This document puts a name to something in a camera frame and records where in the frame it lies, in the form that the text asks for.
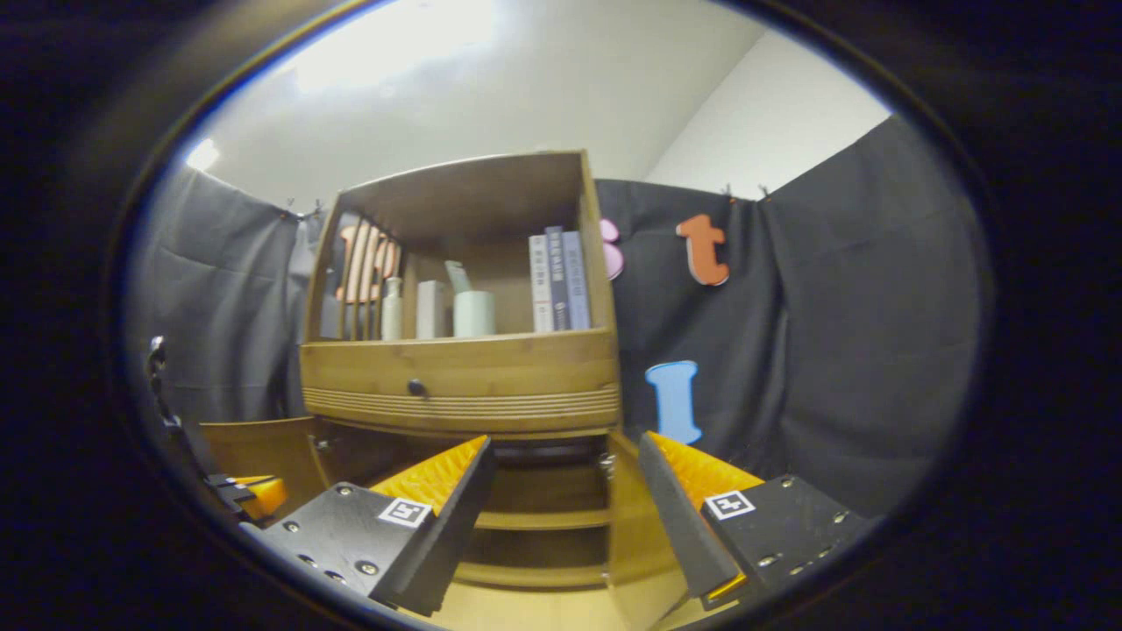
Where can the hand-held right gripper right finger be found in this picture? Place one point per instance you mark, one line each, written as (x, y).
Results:
(679, 517)

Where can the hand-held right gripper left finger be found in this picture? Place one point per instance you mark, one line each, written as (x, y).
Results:
(456, 517)

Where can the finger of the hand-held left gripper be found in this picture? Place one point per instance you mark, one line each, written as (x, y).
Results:
(263, 497)

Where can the wooden double-door shoe cabinet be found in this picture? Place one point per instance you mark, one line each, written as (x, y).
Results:
(473, 193)

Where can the black round drawer knob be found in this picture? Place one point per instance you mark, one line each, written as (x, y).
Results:
(417, 387)

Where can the grooved wooden drawer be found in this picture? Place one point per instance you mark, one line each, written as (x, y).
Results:
(508, 364)

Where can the white round cup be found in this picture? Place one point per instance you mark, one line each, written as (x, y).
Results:
(474, 314)

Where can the small grey box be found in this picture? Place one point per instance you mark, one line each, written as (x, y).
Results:
(429, 309)

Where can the small pale bottle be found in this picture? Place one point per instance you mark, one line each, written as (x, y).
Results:
(392, 315)

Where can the pale green tube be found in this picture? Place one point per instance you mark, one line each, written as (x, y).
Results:
(458, 276)

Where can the white book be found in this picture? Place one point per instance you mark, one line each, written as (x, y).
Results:
(541, 285)

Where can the light blue book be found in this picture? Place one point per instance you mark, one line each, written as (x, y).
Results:
(576, 280)

